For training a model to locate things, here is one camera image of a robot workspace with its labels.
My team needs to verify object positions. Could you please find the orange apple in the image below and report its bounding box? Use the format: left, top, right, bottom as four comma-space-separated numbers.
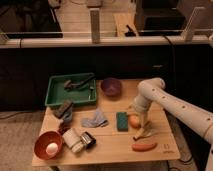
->
128, 115, 140, 128

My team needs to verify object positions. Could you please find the black small can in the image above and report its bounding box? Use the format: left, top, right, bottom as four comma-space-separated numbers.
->
81, 132, 96, 149

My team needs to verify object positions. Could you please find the green sponge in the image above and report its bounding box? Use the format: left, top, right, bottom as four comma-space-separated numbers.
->
116, 112, 128, 131

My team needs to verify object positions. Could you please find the grey tool in tray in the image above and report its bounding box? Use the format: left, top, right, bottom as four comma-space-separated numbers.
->
64, 76, 94, 90

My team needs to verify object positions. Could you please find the blue cloth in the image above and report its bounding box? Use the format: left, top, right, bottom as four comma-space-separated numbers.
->
81, 108, 108, 128

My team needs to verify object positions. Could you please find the orange sausage toy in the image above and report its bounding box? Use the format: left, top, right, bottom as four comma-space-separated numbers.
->
132, 143, 157, 152

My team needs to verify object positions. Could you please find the wooden table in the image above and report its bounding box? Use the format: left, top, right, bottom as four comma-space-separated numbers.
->
32, 79, 180, 167

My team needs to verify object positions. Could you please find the white egg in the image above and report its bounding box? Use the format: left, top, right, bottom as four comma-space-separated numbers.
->
46, 143, 58, 155

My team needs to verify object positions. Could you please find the black cable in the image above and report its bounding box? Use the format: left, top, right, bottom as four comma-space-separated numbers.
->
163, 35, 178, 88

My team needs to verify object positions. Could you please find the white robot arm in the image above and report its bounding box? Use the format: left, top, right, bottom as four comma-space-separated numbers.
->
133, 78, 213, 144

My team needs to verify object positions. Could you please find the white railing bar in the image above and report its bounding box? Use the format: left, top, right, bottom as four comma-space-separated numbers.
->
0, 35, 213, 49

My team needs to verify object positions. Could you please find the red bowl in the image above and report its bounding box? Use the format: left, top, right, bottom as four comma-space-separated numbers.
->
34, 131, 63, 160

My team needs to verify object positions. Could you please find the green plastic tray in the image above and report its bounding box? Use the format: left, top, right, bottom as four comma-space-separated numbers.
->
45, 73, 97, 107

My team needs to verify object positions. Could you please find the purple bowl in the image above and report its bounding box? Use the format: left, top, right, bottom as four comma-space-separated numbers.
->
101, 77, 122, 97

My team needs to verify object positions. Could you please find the grey brush block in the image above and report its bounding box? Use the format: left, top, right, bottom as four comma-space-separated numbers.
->
54, 100, 73, 118

